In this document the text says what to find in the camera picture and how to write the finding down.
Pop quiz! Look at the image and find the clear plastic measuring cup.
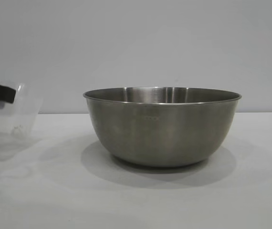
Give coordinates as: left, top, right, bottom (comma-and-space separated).
0, 83, 44, 142

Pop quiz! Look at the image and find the stainless steel mixing bowl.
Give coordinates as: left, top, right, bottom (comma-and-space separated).
83, 86, 242, 167

